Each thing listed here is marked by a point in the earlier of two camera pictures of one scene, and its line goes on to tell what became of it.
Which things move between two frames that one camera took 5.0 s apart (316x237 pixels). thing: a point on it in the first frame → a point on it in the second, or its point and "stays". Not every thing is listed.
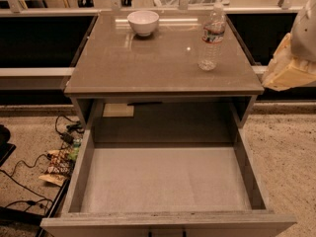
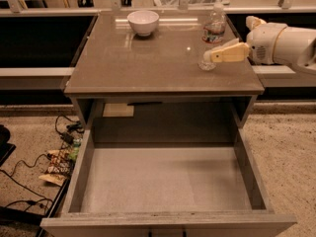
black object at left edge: x=6 y=149 stays
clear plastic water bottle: x=214 y=28 stays
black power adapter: x=68 y=138 stays
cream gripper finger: x=284 y=72 → x=260 y=44
